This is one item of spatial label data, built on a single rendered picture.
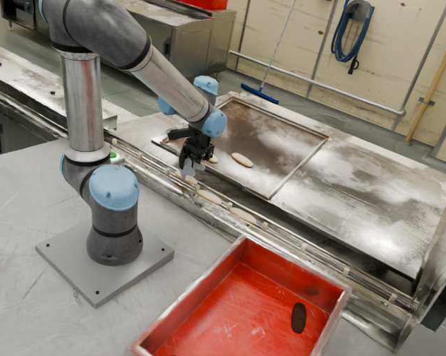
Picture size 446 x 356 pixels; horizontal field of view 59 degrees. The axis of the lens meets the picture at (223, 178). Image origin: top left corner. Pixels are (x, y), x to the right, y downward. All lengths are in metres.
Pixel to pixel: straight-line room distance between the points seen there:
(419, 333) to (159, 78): 0.78
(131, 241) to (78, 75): 0.43
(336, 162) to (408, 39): 3.28
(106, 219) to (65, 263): 0.18
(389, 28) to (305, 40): 0.96
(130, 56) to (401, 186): 1.12
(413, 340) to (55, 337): 0.78
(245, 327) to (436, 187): 0.96
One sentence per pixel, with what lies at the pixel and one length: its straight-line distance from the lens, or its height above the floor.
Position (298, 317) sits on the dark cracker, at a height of 0.83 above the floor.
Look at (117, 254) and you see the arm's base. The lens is 1.08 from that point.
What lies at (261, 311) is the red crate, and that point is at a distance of 1.08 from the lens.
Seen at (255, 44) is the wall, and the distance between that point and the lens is 5.43.
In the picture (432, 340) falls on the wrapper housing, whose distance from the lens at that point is 0.99.
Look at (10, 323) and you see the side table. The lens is 1.04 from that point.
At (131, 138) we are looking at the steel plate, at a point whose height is 0.82.
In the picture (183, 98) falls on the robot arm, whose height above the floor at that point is 1.28.
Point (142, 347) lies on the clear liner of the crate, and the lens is 0.87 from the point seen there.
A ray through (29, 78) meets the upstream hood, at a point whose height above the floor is 0.92.
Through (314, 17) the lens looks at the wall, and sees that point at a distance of 5.06.
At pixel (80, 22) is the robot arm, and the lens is 0.84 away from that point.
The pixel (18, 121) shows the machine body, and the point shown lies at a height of 0.77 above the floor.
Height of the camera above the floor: 1.63
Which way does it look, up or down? 31 degrees down
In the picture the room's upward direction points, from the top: 12 degrees clockwise
